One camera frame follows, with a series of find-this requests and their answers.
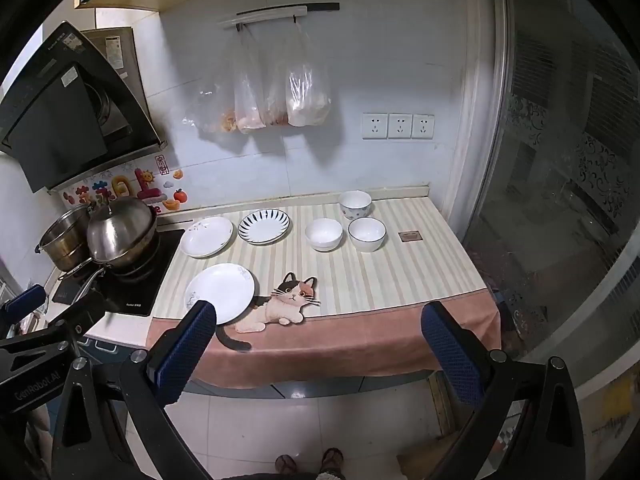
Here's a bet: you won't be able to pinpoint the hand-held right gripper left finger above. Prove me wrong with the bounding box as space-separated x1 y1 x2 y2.
50 300 218 480

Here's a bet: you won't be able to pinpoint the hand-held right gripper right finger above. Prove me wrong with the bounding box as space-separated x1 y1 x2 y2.
421 301 587 480

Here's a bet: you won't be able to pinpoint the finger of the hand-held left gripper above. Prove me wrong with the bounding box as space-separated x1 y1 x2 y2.
0 284 47 333
45 287 120 343

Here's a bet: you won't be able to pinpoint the white bowl with floral print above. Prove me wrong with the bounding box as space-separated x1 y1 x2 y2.
339 190 373 220

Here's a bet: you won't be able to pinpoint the steel stockpot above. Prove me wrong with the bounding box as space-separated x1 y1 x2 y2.
35 203 93 272

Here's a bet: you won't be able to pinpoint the black induction cooktop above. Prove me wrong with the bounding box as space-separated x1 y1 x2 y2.
51 229 187 317

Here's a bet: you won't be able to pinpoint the white plate with grey flower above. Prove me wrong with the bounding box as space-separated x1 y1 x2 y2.
184 263 256 324

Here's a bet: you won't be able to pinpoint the black wok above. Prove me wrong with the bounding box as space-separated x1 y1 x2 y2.
56 232 163 306

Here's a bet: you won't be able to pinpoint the steel wok lid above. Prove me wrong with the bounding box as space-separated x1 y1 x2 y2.
87 196 157 263

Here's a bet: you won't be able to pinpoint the striped cat table mat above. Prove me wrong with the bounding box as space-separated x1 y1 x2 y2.
145 196 502 391

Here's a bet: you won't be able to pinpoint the wooden board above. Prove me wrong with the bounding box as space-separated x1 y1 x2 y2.
397 432 473 480

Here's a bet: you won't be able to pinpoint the white plate with twig print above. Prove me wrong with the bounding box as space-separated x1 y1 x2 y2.
180 216 235 259

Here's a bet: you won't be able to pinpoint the white plate with blue stripes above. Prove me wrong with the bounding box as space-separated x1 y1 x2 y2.
237 208 292 246

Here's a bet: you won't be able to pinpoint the white bowl with blue rim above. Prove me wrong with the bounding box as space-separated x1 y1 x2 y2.
348 217 387 253

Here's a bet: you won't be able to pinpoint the person's right foot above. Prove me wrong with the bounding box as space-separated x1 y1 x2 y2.
320 447 346 476

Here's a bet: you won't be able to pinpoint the plain white bowl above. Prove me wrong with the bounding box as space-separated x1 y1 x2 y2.
304 218 344 252

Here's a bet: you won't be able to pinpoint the black range hood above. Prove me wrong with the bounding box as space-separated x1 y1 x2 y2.
0 20 168 194

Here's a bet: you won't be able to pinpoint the glass sliding door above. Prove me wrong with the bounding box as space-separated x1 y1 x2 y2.
440 0 640 393

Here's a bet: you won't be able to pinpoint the clear plastic bag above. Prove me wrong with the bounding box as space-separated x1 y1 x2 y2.
182 30 238 133
285 20 332 127
265 80 291 126
232 27 268 134

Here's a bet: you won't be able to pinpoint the colourful wall stickers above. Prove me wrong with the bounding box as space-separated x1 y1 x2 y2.
59 155 187 216

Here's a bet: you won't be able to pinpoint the white wall socket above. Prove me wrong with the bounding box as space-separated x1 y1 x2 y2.
362 113 389 140
388 113 412 140
411 114 436 140

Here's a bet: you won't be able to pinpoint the white wall hook rail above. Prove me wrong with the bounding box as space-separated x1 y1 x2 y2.
218 5 307 28

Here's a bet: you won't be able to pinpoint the black wall strip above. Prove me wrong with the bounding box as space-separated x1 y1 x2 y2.
237 2 341 17

